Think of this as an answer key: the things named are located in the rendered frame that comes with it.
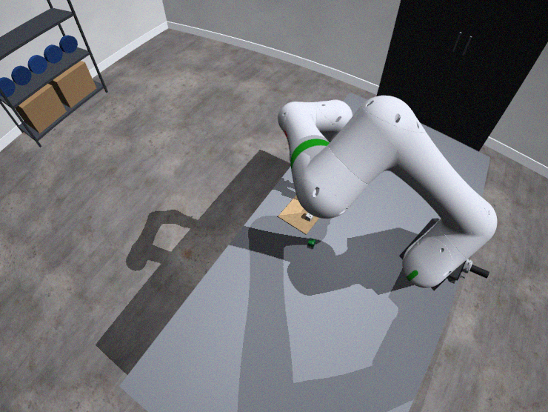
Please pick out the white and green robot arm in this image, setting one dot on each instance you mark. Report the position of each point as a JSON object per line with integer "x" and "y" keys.
{"x": 330, "y": 172}

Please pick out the tan square mat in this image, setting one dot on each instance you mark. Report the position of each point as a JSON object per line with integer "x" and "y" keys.
{"x": 294, "y": 214}

